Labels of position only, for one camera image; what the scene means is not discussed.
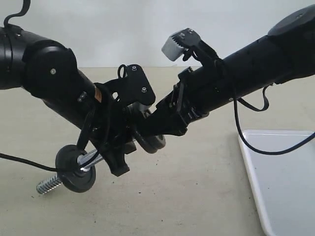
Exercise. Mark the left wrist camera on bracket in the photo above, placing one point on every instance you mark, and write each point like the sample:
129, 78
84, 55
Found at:
134, 87

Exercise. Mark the chrome threaded dumbbell bar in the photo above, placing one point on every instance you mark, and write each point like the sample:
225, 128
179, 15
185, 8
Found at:
53, 182

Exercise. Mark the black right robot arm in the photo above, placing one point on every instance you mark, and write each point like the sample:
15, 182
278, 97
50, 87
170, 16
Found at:
285, 53

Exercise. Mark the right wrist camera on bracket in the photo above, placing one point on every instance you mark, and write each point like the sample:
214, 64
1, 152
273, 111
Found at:
188, 43

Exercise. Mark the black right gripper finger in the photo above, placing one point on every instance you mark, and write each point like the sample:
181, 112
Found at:
161, 122

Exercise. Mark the black weight plate far end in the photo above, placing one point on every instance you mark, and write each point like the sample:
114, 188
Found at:
142, 142

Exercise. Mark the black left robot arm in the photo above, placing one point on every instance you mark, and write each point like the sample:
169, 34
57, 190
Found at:
48, 71

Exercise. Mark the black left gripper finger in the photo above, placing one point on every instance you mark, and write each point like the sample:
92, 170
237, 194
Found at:
115, 158

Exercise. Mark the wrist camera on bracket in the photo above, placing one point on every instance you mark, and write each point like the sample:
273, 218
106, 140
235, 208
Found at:
134, 87
188, 43

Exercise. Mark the black weight plate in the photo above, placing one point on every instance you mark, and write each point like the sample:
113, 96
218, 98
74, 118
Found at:
69, 172
157, 142

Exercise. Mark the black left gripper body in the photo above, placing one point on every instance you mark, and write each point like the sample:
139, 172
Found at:
106, 121

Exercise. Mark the white rectangular tray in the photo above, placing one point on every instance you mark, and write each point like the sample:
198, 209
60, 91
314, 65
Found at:
283, 189

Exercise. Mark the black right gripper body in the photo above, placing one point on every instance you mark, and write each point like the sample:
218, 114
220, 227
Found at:
177, 101

